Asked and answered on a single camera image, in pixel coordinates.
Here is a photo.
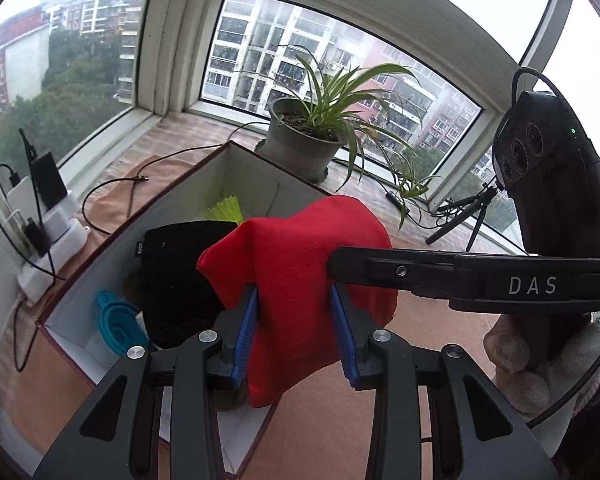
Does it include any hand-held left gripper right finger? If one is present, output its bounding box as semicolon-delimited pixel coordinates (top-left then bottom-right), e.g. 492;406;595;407
328;285;561;480

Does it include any red cloth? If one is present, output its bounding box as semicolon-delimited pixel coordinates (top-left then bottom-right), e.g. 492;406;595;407
197;195;397;409

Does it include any black charging cable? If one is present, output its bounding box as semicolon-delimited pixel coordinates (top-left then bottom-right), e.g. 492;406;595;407
12;260;67;373
82;145;231;236
0;162;23;201

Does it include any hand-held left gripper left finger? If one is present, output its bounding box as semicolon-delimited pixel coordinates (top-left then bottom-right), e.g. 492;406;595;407
32;285;260;480

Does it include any black power bank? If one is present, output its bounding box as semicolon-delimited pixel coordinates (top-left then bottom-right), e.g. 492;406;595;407
30;152;69;209

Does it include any white charging dock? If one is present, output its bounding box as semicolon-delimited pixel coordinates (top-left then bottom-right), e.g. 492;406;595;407
7;175;88;306

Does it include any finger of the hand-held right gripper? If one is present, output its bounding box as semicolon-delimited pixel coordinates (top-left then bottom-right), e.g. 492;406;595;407
328;245;457;297

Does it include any black cloth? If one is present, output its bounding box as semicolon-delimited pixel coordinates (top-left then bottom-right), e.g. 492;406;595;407
132;220;246;351

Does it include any brown storage box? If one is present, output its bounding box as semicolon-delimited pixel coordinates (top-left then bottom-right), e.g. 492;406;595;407
35;140;333;478

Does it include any person's right hand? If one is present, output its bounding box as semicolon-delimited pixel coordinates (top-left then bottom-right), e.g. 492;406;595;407
484;310;600;423

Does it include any potted spider plant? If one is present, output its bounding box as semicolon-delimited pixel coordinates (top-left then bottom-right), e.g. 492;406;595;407
230;45;443;231

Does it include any blue funnel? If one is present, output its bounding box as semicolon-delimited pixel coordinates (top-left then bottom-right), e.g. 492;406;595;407
96;290;153;358

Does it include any black tripod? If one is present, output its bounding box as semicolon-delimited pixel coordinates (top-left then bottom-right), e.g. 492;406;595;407
425;182;501;251

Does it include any yellow shuttlecock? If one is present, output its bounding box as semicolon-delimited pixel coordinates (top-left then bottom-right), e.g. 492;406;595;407
203;196;244;224

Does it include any person's right forearm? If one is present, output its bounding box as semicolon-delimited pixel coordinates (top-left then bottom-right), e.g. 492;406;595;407
535;360;600;480

